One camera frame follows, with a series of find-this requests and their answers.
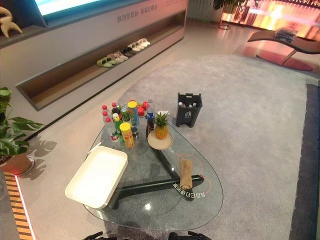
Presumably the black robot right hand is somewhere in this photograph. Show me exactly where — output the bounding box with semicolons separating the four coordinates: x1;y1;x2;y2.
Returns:
168;230;214;240

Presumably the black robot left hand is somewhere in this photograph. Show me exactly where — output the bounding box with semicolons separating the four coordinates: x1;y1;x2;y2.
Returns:
82;231;104;240

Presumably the white rectangular basket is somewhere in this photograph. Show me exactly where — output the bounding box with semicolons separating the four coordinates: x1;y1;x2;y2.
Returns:
64;145;129;210

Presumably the brown rolled cloth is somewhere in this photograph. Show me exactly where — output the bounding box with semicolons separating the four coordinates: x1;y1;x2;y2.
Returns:
178;159;195;192

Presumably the yellow black striped strip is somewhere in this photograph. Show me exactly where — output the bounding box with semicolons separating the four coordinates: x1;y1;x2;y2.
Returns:
3;171;34;240

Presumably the beige round plate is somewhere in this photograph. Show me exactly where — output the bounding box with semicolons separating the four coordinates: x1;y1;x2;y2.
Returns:
146;130;174;151

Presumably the terracotta plant pot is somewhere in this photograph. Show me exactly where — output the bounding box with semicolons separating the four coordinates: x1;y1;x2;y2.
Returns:
0;149;36;176

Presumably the yellow lid orange chip can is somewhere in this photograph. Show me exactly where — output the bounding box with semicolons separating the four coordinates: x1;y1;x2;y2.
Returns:
119;121;136;149

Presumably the green soda bottle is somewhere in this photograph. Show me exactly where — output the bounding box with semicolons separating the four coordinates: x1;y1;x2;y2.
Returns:
111;112;125;144

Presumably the pineapple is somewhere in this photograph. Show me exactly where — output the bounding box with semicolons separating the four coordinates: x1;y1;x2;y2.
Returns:
152;111;170;141

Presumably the dark cola bottle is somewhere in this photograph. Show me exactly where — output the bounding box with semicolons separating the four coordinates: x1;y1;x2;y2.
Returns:
145;119;156;134

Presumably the black waste bin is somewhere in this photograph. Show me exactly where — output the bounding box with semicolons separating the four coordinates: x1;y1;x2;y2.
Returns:
175;92;203;129

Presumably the grey round rug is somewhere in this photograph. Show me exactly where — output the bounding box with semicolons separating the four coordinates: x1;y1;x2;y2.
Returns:
84;53;320;240

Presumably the dark soda bottle red cap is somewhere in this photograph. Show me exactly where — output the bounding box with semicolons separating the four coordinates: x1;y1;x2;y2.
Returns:
110;102;123;121

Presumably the yellow lid green chip can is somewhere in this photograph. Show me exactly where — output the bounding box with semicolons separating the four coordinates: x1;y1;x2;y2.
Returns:
127;100;141;127

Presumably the green leafy potted plant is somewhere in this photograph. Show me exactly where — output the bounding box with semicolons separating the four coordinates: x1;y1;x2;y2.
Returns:
0;86;46;161

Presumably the blue label clear bottle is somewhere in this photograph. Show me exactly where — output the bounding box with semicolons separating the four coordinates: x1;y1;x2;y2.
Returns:
145;99;155;123

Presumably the dark grey carpet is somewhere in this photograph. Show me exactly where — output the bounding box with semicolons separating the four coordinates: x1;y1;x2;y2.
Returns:
290;83;320;240

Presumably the bowl of red fruit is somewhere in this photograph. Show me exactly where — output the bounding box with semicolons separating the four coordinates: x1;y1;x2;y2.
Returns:
135;100;151;119

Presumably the green slipper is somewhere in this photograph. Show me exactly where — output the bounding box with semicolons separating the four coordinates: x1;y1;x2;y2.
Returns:
96;58;113;69
101;56;119;66

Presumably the beige sneaker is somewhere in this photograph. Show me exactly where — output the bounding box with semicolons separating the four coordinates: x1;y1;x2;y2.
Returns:
107;52;125;64
112;50;129;61

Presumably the grey low shelf cabinet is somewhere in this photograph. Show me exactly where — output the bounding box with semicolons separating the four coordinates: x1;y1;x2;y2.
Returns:
0;0;189;112

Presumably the white slipper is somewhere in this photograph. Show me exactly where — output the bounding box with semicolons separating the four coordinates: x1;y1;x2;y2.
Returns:
127;41;146;53
135;37;152;48

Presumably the red oval floor mat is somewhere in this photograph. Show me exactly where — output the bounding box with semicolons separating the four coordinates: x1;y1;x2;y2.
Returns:
255;47;314;72

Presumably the curved dark lounge bench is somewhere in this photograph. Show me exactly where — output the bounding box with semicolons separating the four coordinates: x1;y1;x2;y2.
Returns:
247;30;320;67

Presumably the beige abstract sculpture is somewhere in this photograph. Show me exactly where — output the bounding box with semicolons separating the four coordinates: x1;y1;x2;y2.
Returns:
0;6;24;39

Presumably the tall plant on stand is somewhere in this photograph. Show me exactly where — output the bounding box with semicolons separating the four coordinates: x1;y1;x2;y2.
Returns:
213;0;249;31

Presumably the black table base frame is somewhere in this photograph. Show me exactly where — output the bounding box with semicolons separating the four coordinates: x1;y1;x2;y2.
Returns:
111;119;206;210

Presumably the wall display screen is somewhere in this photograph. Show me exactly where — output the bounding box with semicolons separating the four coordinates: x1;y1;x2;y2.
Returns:
14;0;166;29

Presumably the glowing orange led wall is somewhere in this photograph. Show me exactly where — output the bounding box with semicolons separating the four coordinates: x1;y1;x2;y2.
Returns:
221;0;320;41

